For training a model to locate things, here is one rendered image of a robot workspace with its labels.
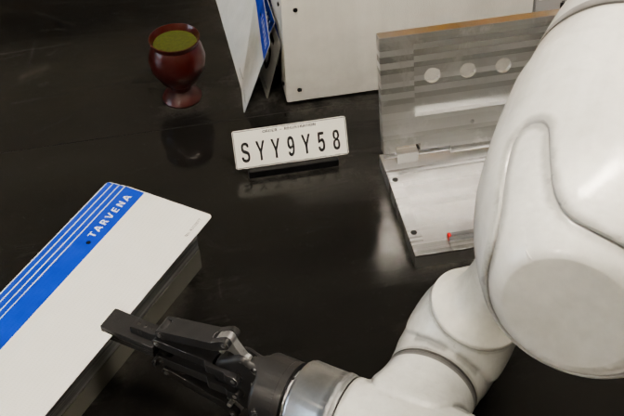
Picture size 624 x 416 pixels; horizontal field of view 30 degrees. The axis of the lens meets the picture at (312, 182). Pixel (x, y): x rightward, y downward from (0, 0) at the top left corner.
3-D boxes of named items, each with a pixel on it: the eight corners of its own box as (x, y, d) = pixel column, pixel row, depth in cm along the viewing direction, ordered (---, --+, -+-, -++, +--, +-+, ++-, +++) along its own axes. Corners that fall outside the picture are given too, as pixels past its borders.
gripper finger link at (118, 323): (152, 352, 126) (152, 347, 126) (100, 330, 129) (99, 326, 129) (168, 333, 128) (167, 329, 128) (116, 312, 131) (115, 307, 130)
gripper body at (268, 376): (276, 398, 116) (197, 366, 119) (280, 448, 122) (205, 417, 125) (311, 346, 121) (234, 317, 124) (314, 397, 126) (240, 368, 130)
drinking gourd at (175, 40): (214, 82, 180) (208, 21, 173) (203, 116, 174) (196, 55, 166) (161, 79, 181) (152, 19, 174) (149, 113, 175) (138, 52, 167)
